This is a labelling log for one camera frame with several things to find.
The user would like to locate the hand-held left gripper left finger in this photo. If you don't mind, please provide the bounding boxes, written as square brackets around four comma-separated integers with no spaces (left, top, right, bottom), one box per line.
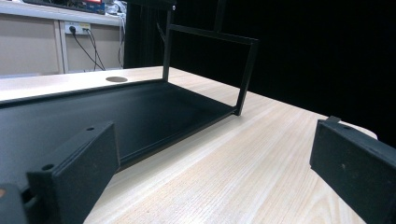
[26,121,121,224]

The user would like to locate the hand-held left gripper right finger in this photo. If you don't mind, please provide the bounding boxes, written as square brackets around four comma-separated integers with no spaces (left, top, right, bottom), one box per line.
[309,115,396,224]

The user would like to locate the black metal rack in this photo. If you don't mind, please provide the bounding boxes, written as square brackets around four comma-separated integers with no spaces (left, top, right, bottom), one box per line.
[0,0,260,190]

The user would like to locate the black curtain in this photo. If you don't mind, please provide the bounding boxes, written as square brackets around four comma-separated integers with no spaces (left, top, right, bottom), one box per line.
[124,0,396,147]

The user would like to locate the dark electronic devices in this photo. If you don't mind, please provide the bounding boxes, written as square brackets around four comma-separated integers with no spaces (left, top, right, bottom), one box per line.
[22,0,107,15]

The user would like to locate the black cable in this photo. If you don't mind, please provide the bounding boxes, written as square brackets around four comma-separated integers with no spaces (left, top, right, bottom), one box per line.
[86,29,99,72]
[70,26,106,72]

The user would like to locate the thin grey cable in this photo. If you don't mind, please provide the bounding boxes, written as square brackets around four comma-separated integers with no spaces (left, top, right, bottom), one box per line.
[117,12,127,69]

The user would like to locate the white wall socket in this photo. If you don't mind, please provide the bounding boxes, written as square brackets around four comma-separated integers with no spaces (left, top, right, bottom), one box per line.
[64,21,92,35]

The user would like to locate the grey wall counter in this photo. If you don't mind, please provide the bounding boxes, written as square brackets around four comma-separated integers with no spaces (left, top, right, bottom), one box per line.
[0,0,125,28]

